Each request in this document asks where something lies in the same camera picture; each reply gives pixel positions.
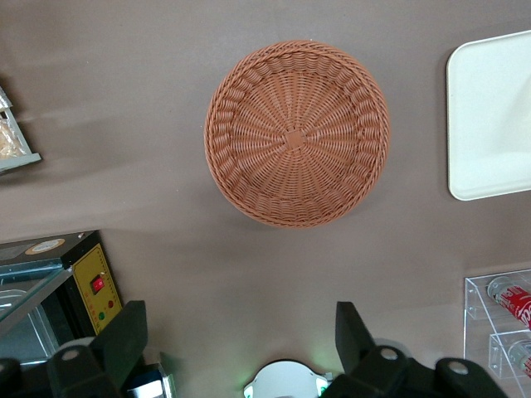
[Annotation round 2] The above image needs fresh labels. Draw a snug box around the cream rectangular plastic tray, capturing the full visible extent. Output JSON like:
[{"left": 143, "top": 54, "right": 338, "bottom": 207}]
[{"left": 446, "top": 29, "right": 531, "bottom": 202}]

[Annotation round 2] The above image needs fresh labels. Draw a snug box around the red cola can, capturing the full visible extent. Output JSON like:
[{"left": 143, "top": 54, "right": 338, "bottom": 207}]
[
  {"left": 508, "top": 339, "right": 531, "bottom": 385},
  {"left": 487, "top": 275, "right": 531, "bottom": 331}
]

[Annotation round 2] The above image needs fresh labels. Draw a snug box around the clear acrylic can dispenser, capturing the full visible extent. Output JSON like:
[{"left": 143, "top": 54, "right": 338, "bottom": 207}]
[{"left": 463, "top": 268, "right": 531, "bottom": 398}]

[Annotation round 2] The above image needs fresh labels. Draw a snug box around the black blue device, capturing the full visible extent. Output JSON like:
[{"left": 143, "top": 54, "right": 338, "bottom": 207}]
[{"left": 126, "top": 352, "right": 178, "bottom": 398}]

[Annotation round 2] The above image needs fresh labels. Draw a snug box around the packaged bread loaf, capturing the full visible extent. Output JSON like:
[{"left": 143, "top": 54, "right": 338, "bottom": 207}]
[{"left": 0, "top": 118, "right": 22, "bottom": 161}]

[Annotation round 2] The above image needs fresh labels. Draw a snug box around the round brown wicker basket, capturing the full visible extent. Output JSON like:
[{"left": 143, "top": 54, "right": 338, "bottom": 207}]
[{"left": 202, "top": 40, "right": 392, "bottom": 229}]

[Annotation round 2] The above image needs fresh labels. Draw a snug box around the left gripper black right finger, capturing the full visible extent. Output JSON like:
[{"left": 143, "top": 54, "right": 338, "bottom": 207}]
[{"left": 327, "top": 301, "right": 435, "bottom": 398}]

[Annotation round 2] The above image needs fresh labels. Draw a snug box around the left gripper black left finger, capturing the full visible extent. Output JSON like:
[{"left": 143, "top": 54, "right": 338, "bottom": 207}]
[{"left": 46, "top": 300, "right": 149, "bottom": 398}]

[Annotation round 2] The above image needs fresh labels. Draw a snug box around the black glass display warmer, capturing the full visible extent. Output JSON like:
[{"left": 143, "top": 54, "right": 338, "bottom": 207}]
[{"left": 0, "top": 230, "right": 125, "bottom": 362}]

